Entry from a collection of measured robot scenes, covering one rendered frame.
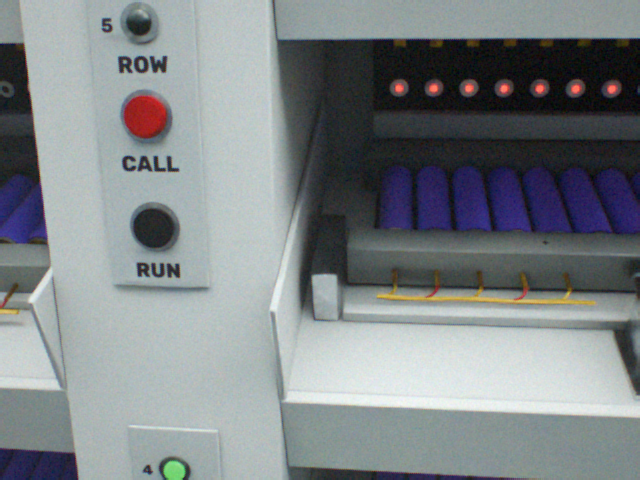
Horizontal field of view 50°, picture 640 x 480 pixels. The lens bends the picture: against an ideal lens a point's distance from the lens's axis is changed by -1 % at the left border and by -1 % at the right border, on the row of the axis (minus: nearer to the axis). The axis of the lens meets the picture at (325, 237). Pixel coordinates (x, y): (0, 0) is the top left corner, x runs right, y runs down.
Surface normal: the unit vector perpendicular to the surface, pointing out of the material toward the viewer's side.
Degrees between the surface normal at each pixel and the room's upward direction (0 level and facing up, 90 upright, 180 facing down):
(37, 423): 109
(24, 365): 19
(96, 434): 90
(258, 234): 90
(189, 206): 90
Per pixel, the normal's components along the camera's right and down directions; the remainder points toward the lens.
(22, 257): -0.04, -0.81
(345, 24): -0.10, 0.58
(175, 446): -0.11, 0.28
